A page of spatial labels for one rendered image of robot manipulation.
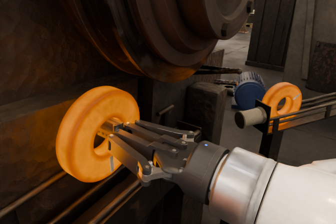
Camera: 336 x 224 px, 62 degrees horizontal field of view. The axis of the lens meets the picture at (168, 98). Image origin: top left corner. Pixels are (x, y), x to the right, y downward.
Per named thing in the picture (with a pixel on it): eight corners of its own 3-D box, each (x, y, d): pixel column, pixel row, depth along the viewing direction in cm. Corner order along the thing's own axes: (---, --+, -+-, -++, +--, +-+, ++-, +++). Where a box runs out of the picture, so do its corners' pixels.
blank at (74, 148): (46, 108, 37) (62, 116, 35) (125, 73, 49) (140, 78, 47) (62, 192, 44) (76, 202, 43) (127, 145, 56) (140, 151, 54)
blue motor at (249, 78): (230, 113, 267) (235, 79, 255) (231, 94, 320) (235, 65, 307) (263, 118, 262) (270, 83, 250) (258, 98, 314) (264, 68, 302)
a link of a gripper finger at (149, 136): (184, 146, 38) (189, 142, 39) (122, 119, 43) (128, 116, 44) (180, 170, 39) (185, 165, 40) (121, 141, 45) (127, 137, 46)
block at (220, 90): (178, 155, 90) (184, 84, 81) (190, 145, 96) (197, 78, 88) (208, 167, 85) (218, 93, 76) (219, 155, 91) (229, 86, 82)
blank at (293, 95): (267, 130, 102) (274, 134, 100) (254, 99, 95) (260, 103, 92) (299, 104, 104) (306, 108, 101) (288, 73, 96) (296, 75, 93)
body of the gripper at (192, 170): (201, 220, 33) (140, 187, 38) (227, 184, 40) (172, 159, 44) (211, 169, 31) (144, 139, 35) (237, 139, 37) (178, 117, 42)
